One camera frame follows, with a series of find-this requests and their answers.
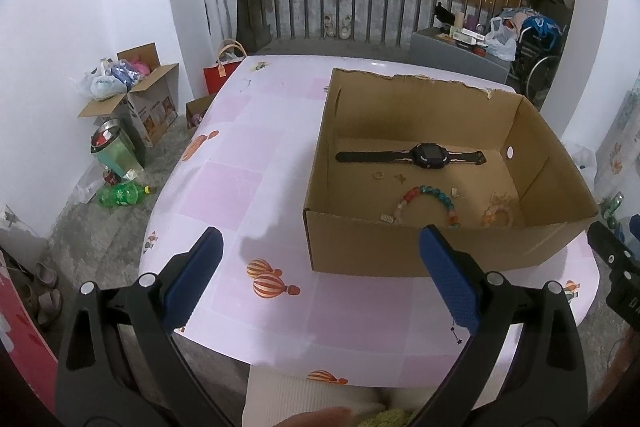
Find orange bead bracelet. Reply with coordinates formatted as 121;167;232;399
480;193;516;229

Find person's right hand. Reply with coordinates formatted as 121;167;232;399
276;407;352;427

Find green plastic bottle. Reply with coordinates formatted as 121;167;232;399
96;181;151;208

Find green blender jug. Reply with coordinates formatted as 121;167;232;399
90;119;143;181

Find black smartwatch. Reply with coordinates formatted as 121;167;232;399
335;143;487;170

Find wheelchair with blue bag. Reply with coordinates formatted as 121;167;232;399
509;14;564;108

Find open cardboard box with bags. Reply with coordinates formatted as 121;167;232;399
78;42;179;148

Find white plastic bag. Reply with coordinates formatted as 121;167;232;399
485;16;518;62

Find brown cardboard box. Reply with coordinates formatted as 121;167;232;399
303;69;597;277

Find red paper gift bag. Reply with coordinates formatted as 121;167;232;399
203;39;247;95

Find grey side cabinet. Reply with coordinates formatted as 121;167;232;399
409;27;511;84

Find multicolour bead bracelet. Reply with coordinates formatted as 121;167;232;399
392;184;461;230

